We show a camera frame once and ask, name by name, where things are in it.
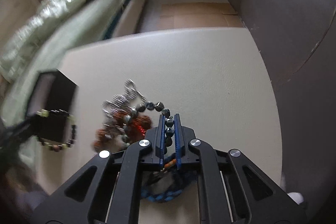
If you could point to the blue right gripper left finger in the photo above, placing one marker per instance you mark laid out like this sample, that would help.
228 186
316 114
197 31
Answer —
160 141

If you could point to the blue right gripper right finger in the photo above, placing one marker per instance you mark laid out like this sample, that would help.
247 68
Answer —
177 123

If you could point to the black jewelry box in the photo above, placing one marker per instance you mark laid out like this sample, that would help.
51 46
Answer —
52 97

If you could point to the green bed sheet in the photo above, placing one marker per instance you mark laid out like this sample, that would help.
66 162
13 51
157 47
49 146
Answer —
86 26

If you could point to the flattened cardboard on floor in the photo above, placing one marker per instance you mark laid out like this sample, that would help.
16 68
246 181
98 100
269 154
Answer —
198 15

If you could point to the pale green duvet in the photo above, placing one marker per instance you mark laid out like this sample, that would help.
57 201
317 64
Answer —
25 42

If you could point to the dark brown wardrobe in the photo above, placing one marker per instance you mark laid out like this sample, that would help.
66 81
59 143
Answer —
296 39

